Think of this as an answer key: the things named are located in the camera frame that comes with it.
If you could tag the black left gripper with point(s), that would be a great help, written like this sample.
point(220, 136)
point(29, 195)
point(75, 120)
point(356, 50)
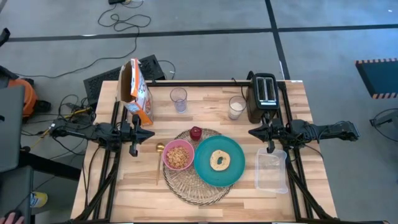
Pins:
point(129, 133)

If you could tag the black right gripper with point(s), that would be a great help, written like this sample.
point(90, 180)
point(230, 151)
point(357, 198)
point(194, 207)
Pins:
point(272, 133)

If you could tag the wooden spoon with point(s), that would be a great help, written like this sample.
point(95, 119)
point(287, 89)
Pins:
point(160, 147)

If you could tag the clear plastic container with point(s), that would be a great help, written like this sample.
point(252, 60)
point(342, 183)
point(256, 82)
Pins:
point(270, 171)

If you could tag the orange white cereal box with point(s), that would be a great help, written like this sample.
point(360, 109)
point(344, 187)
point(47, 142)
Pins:
point(136, 84)

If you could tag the red apple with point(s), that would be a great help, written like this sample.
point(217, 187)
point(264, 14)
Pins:
point(196, 133)

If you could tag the toasted bagel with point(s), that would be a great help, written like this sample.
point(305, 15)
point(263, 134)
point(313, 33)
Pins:
point(214, 160)

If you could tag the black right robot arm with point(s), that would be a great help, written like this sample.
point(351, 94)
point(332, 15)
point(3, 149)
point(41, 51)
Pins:
point(326, 130)

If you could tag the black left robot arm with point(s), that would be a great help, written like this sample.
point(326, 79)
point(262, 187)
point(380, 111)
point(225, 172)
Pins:
point(93, 132)

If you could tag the pink bowl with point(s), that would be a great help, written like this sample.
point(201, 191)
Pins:
point(169, 143)

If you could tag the black two-slot toaster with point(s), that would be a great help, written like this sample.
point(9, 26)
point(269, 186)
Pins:
point(262, 102)

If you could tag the glass of milk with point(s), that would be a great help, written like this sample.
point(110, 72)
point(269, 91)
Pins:
point(237, 107)

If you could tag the cereal rings heap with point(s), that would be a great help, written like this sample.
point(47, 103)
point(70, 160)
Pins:
point(178, 157)

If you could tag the teal plate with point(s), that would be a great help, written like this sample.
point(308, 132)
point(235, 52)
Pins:
point(233, 165)

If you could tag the empty clear drinking glass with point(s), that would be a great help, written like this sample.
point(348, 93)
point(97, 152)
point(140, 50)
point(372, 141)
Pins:
point(178, 104)

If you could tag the round woven straw placemat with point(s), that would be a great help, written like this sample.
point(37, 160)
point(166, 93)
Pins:
point(189, 189)

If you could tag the black desk leg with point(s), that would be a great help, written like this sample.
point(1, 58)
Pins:
point(49, 166)

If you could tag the orange vacuum cleaner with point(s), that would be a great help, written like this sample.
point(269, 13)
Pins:
point(28, 96)

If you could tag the yellow white shoe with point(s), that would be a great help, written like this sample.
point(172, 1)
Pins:
point(38, 199)

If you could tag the grey tripod foot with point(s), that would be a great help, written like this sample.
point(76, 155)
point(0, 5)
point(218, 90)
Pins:
point(385, 118)

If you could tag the dark mat with hazard stripes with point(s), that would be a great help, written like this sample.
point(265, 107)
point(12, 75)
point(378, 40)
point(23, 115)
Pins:
point(377, 77)

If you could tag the large dark grey panel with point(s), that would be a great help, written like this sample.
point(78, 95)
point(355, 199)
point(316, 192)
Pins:
point(11, 130)

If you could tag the black power strip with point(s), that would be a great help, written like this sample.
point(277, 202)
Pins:
point(115, 1)

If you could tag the dark grey cabinet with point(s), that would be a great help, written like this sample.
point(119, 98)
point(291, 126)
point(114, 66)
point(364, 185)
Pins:
point(15, 193)

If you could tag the person's hand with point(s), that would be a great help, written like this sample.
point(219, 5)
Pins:
point(7, 219)

